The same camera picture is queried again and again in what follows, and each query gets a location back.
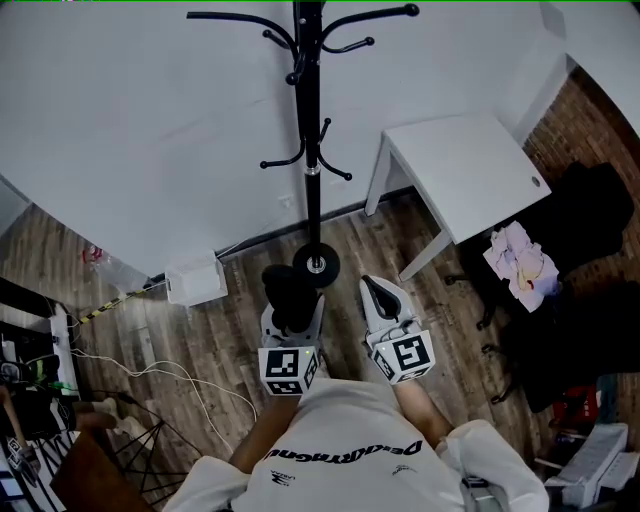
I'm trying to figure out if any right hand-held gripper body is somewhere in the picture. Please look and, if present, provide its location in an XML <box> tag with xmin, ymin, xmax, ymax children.
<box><xmin>365</xmin><ymin>318</ymin><xmax>434</xmax><ymax>387</ymax></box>

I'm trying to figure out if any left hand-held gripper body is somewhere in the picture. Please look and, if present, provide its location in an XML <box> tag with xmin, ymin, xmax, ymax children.
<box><xmin>257</xmin><ymin>327</ymin><xmax>322</xmax><ymax>398</ymax></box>

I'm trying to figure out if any black coat rack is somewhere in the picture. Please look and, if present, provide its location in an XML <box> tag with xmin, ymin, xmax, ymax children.
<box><xmin>186</xmin><ymin>0</ymin><xmax>421</xmax><ymax>290</ymax></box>

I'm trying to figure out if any person's right forearm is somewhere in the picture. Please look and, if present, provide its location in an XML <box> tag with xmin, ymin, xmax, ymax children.
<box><xmin>393</xmin><ymin>381</ymin><xmax>457</xmax><ymax>447</ymax></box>

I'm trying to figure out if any person's left forearm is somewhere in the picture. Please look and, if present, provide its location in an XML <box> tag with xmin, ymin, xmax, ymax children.
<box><xmin>228</xmin><ymin>393</ymin><xmax>302</xmax><ymax>474</ymax></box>

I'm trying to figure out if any white plastic box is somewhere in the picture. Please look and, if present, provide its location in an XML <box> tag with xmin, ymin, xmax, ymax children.
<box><xmin>164</xmin><ymin>249</ymin><xmax>229</xmax><ymax>307</ymax></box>

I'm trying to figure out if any person's white printed t-shirt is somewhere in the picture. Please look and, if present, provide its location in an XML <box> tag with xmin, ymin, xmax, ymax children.
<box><xmin>161</xmin><ymin>377</ymin><xmax>551</xmax><ymax>512</ymax></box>

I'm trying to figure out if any pale patterned cloth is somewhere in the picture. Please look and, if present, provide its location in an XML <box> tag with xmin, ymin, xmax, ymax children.
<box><xmin>482</xmin><ymin>220</ymin><xmax>561</xmax><ymax>314</ymax></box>

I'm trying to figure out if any white table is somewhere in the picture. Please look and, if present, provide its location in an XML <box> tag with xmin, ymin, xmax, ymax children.
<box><xmin>363</xmin><ymin>113</ymin><xmax>553</xmax><ymax>283</ymax></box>

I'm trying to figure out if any clear plastic bottle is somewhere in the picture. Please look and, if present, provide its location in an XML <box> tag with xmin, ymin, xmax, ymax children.
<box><xmin>81</xmin><ymin>243</ymin><xmax>150</xmax><ymax>294</ymax></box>

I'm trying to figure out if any yellow black striped tape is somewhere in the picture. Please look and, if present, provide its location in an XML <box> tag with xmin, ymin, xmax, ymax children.
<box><xmin>77</xmin><ymin>286</ymin><xmax>154</xmax><ymax>326</ymax></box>

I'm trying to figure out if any red box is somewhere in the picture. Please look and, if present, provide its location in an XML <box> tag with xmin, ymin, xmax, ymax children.
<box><xmin>551</xmin><ymin>383</ymin><xmax>600</xmax><ymax>432</ymax></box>

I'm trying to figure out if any black office chair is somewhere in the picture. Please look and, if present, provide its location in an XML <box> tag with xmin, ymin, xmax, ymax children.
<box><xmin>443</xmin><ymin>161</ymin><xmax>637</xmax><ymax>407</ymax></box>

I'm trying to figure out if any white power strip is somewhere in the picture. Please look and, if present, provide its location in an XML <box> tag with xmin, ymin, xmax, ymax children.
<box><xmin>48</xmin><ymin>301</ymin><xmax>82</xmax><ymax>397</ymax></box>

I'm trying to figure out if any white printer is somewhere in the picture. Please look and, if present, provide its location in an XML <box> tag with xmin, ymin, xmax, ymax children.
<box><xmin>543</xmin><ymin>422</ymin><xmax>640</xmax><ymax>507</ymax></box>

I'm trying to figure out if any brown wooden stool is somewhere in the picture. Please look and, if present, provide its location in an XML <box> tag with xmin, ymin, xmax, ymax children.
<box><xmin>48</xmin><ymin>423</ymin><xmax>154</xmax><ymax>512</ymax></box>

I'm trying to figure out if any white cable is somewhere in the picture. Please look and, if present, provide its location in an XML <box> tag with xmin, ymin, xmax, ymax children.
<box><xmin>68</xmin><ymin>347</ymin><xmax>259</xmax><ymax>437</ymax></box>

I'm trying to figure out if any grey strap buckle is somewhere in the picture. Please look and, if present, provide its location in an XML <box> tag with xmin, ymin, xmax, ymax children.
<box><xmin>459</xmin><ymin>474</ymin><xmax>507</xmax><ymax>512</ymax></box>

